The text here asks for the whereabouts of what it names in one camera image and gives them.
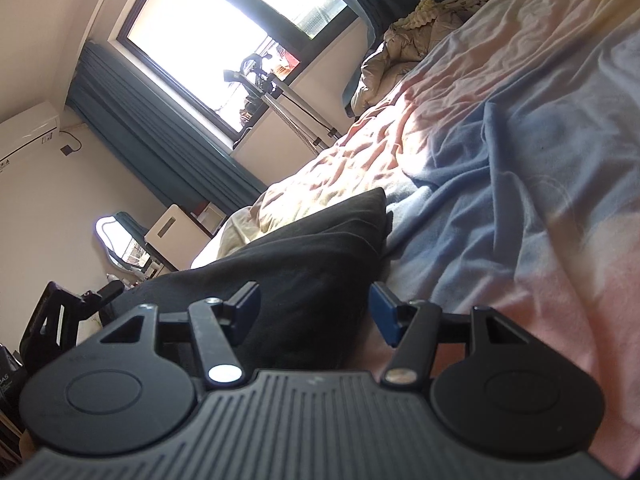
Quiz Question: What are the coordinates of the white air conditioner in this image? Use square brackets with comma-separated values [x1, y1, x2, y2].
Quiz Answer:
[0, 101, 62, 171]

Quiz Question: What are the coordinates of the wavy wall mirror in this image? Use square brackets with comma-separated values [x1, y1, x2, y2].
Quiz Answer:
[94, 212, 151, 271]

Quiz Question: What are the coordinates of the pastel bed sheet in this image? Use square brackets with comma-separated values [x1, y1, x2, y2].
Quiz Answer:
[190, 0, 640, 478]

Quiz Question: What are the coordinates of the cream knitted blanket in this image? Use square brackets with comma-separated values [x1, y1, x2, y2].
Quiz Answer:
[407, 0, 501, 28]

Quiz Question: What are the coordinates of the dark framed window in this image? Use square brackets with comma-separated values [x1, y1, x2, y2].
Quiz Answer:
[107, 0, 361, 143]

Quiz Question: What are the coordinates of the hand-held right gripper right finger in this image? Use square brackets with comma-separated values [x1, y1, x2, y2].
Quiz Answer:
[368, 281, 544, 390]

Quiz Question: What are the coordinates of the black garment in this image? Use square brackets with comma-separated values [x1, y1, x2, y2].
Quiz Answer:
[100, 187, 396, 373]

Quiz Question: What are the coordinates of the black power cable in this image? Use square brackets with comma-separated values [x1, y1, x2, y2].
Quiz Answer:
[59, 130, 83, 156]

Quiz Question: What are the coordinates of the tripod stand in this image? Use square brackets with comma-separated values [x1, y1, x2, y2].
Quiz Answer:
[222, 52, 346, 151]

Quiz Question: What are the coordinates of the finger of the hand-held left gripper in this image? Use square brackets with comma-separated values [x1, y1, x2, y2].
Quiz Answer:
[20, 280, 125, 357]

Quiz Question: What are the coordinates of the beige quilt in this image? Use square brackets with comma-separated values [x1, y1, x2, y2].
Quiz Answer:
[345, 0, 501, 116]

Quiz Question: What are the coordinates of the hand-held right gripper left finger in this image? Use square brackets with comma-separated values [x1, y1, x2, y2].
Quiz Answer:
[99, 281, 263, 392]

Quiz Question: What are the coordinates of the white cabinet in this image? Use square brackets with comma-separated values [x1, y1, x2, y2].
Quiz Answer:
[144, 204, 207, 272]

